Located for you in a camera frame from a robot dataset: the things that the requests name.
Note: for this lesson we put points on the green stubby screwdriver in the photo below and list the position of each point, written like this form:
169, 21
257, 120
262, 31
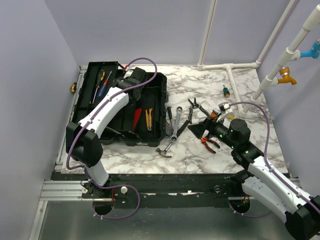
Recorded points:
226, 91

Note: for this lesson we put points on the blue pipe valve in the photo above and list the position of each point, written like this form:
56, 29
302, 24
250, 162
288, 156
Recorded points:
314, 52

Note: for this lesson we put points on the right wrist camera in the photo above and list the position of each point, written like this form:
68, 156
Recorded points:
225, 110

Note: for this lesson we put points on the yellow black pruning shears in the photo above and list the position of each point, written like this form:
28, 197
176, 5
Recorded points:
148, 118

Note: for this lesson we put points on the claw hammer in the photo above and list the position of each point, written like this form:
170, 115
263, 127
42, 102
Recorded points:
163, 153

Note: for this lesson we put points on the yellow brass faucet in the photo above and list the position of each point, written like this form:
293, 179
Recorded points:
285, 76

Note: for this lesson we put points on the yellow black screwdriver at wall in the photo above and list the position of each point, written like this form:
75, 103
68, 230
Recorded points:
73, 88

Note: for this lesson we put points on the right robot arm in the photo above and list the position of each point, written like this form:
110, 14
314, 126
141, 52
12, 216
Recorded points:
298, 210

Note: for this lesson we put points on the small yellow tool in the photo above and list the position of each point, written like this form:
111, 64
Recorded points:
231, 116

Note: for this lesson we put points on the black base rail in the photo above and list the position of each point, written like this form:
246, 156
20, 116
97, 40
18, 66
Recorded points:
128, 191

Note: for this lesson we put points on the silver combination ratchet wrench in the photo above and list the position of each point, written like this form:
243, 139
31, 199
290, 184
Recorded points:
174, 135

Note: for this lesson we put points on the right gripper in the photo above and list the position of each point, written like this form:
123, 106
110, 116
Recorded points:
198, 129

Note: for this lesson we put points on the black grey wire stripper pliers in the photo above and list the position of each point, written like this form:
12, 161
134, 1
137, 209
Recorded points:
195, 105

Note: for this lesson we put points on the red test pen screwdriver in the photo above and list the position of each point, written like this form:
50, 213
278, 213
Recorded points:
102, 89

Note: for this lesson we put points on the black pruner handle piece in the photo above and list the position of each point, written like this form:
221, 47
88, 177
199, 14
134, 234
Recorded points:
182, 128

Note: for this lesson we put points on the long screwdriver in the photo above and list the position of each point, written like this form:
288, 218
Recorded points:
100, 78

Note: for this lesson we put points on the black plastic toolbox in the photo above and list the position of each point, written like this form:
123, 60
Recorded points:
141, 121

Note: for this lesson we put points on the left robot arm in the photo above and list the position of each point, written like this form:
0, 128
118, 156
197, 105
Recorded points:
83, 138

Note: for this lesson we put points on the red black utility knife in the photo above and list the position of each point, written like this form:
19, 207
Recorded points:
137, 115

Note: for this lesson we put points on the orange black hex key set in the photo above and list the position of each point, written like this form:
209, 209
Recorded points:
214, 114

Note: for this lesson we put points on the white pvc pipe frame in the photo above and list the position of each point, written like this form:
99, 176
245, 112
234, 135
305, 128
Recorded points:
291, 53

